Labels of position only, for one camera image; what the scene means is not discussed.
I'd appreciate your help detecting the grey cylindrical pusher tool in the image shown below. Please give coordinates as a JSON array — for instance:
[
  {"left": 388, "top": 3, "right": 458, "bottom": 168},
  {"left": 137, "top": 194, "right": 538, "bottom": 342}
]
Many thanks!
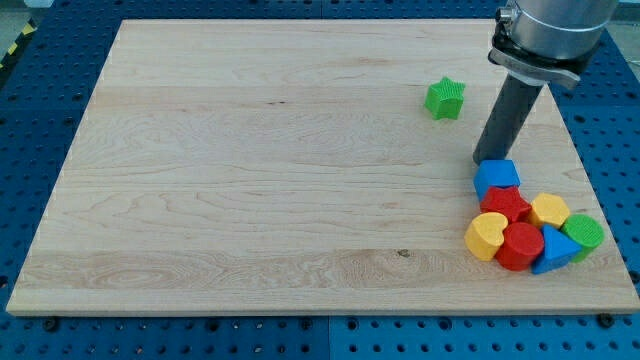
[{"left": 473, "top": 75, "right": 543, "bottom": 165}]

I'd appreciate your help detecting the green star block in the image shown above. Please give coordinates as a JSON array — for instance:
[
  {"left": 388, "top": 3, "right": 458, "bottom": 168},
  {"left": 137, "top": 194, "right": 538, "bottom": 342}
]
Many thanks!
[{"left": 424, "top": 76, "right": 466, "bottom": 120}]

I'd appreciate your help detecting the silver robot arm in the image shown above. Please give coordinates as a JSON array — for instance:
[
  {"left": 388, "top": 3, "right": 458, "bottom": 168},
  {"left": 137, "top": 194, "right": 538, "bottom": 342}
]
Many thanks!
[{"left": 473, "top": 0, "right": 619, "bottom": 164}]

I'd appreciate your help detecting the red star block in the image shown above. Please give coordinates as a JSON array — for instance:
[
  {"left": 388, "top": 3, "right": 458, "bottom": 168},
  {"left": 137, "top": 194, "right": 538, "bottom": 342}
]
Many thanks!
[{"left": 480, "top": 186, "right": 532, "bottom": 223}]

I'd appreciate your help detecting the yellow hexagon block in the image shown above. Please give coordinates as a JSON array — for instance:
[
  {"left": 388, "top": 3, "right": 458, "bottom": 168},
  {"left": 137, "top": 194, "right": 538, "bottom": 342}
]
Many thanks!
[{"left": 526, "top": 193, "right": 571, "bottom": 229}]

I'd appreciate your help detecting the blue cube block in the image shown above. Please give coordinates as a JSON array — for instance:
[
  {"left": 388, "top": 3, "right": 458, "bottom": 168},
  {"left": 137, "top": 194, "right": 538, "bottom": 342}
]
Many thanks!
[{"left": 473, "top": 159, "right": 521, "bottom": 201}]

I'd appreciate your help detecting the yellow heart block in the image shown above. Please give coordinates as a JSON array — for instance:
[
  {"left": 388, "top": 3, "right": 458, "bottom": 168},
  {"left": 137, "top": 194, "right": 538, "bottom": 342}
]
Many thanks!
[{"left": 464, "top": 212, "right": 509, "bottom": 261}]

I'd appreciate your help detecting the red cylinder block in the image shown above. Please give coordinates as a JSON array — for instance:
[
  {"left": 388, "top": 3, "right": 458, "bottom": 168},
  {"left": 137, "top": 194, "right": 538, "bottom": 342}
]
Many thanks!
[{"left": 495, "top": 222, "right": 544, "bottom": 271}]

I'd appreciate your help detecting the green cylinder block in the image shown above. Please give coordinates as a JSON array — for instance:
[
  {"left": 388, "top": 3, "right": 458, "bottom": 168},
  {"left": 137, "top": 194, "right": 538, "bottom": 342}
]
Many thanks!
[{"left": 560, "top": 214, "right": 605, "bottom": 263}]

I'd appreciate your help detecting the blue triangle block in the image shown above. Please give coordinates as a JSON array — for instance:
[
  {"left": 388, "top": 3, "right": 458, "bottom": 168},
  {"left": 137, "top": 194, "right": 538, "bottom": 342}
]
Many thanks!
[{"left": 531, "top": 225, "right": 582, "bottom": 275}]

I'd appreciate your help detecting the wooden board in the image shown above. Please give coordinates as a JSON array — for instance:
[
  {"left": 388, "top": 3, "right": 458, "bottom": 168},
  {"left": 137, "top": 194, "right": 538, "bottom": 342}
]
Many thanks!
[{"left": 7, "top": 20, "right": 639, "bottom": 317}]

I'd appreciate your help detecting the black bolt front right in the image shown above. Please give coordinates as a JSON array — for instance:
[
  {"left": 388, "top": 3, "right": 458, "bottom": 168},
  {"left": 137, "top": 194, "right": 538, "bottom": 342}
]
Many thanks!
[{"left": 597, "top": 313, "right": 615, "bottom": 329}]

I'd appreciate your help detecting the black bolt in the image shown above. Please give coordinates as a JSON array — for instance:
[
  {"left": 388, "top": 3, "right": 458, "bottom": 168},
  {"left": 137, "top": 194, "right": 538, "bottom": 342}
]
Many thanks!
[
  {"left": 597, "top": 313, "right": 615, "bottom": 329},
  {"left": 42, "top": 317, "right": 59, "bottom": 333}
]

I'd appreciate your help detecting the black bolt front left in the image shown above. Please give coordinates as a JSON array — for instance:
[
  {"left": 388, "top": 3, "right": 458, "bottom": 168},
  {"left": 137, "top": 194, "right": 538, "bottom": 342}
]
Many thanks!
[{"left": 42, "top": 317, "right": 59, "bottom": 333}]

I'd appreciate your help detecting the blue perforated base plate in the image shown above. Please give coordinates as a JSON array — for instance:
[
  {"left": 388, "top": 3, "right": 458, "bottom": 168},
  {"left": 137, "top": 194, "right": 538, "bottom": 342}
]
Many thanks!
[{"left": 1, "top": 0, "right": 639, "bottom": 359}]

